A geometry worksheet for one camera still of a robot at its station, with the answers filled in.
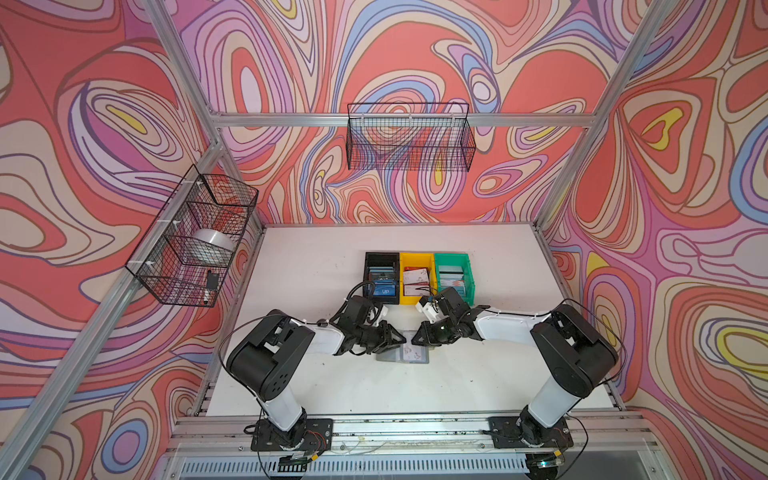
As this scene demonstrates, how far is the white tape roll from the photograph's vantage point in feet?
2.32

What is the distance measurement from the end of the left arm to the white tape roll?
38 centimetres

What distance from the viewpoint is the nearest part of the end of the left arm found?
2.60 feet
